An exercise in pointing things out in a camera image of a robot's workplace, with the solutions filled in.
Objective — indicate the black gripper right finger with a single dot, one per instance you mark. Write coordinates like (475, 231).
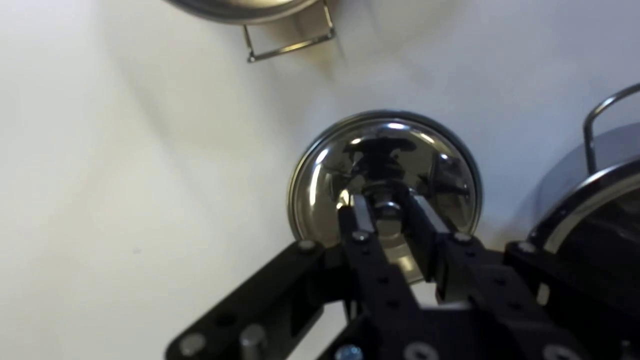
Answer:
(481, 280)

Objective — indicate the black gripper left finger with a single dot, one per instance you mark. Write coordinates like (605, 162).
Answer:
(373, 272)

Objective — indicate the round steel pot lid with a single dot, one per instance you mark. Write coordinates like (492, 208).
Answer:
(321, 186)

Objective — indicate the taller steel pot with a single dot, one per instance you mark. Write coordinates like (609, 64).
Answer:
(592, 200)

